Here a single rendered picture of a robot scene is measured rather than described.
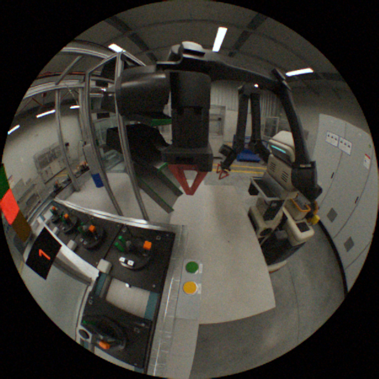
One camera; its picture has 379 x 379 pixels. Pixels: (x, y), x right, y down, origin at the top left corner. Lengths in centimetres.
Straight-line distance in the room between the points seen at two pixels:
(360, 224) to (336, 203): 80
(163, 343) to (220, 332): 106
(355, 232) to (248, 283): 256
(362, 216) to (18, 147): 1376
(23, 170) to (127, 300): 1058
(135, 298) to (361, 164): 309
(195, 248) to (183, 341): 42
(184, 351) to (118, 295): 32
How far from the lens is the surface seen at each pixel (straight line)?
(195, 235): 58
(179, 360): 58
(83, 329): 40
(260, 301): 57
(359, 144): 291
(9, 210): 32
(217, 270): 52
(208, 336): 143
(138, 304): 47
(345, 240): 295
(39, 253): 35
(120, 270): 46
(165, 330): 41
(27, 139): 1112
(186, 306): 40
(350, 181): 285
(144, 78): 15
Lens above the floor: 135
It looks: 34 degrees down
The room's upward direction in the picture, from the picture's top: straight up
